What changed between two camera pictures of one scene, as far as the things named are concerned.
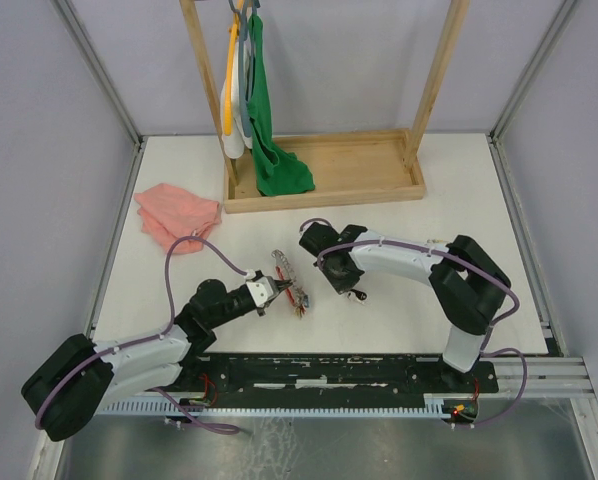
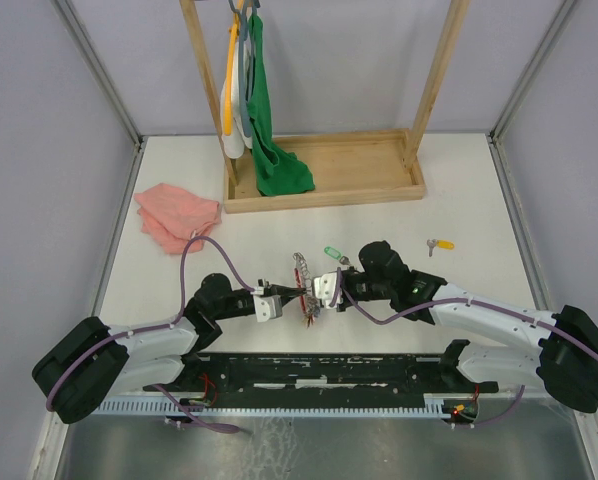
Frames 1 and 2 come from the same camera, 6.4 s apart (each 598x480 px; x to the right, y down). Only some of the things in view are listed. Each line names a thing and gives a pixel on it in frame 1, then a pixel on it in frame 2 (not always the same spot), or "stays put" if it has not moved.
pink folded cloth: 168,213 stays put
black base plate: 316,378 stays put
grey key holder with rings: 298,299 -> 309,304
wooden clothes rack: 345,169 stays put
